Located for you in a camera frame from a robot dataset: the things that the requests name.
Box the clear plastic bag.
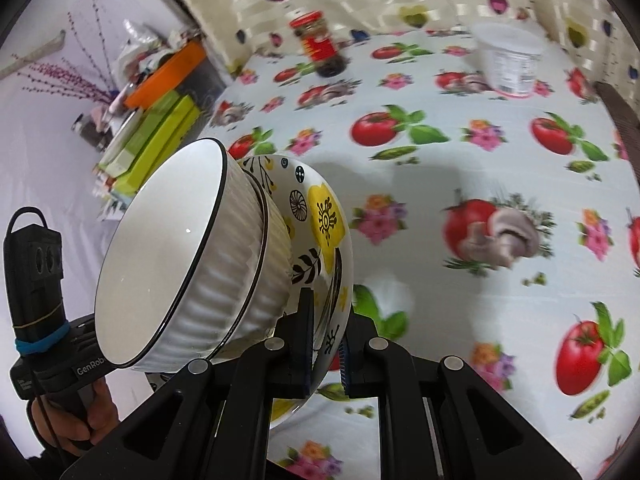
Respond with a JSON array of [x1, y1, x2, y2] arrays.
[[112, 19, 173, 91]]

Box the grey bar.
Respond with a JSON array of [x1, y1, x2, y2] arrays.
[[0, 30, 67, 80]]

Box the purple dried flower branches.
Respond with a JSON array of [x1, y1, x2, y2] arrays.
[[22, 0, 121, 106]]

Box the person's left hand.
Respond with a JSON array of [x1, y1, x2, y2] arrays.
[[31, 378, 121, 457]]

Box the red-lidded sauce jar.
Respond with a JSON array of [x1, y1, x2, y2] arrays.
[[290, 10, 351, 78]]

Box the white ribbed bowl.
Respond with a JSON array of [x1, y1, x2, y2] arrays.
[[94, 137, 267, 373], [220, 167, 295, 357]]

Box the dark glass jar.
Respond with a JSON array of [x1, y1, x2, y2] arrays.
[[72, 112, 108, 152]]

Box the floral patterned bowl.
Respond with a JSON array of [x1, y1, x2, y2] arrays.
[[235, 154, 355, 431]]

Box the lime green box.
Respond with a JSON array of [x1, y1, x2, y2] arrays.
[[125, 107, 201, 196], [112, 96, 197, 196]]

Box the orange box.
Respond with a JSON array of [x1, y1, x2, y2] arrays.
[[124, 41, 207, 110]]

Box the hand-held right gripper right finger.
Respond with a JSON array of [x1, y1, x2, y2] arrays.
[[339, 305, 583, 480]]

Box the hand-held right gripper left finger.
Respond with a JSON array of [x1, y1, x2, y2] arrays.
[[60, 290, 316, 480]]

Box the vegetable print tablecloth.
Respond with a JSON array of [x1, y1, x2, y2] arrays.
[[100, 27, 640, 480]]

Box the pale green box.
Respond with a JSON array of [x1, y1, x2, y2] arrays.
[[97, 91, 181, 178]]

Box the white plastic tub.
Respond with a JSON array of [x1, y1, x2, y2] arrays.
[[470, 22, 545, 98]]

